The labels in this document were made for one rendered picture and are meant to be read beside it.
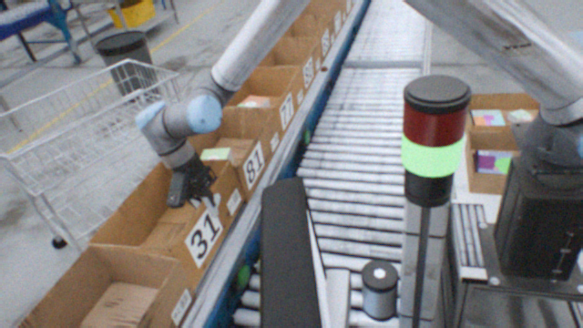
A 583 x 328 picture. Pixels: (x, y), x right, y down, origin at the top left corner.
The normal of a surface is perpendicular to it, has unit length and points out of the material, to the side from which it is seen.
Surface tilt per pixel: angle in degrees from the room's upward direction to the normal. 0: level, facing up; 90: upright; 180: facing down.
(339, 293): 0
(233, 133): 89
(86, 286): 90
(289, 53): 89
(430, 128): 90
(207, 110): 75
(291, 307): 4
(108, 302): 1
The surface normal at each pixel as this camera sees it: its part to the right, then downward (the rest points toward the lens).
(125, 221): 0.93, -0.03
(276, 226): -0.36, -0.74
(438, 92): -0.14, -0.79
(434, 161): -0.18, 0.60
